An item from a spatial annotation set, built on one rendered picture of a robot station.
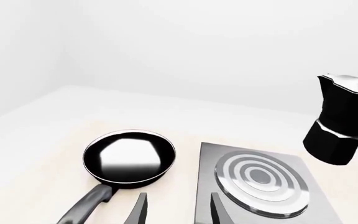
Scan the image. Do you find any black frying pan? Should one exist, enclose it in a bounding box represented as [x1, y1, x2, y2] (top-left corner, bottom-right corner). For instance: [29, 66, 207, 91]
[56, 129, 177, 224]

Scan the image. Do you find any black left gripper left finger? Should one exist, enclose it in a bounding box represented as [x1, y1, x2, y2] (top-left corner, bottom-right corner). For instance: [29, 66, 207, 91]
[123, 192, 148, 224]

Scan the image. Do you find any black moka pot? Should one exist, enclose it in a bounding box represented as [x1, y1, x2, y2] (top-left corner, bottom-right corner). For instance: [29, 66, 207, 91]
[302, 67, 358, 166]

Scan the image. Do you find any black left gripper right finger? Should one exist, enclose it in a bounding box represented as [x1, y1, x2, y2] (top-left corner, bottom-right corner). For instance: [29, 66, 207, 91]
[210, 192, 237, 224]

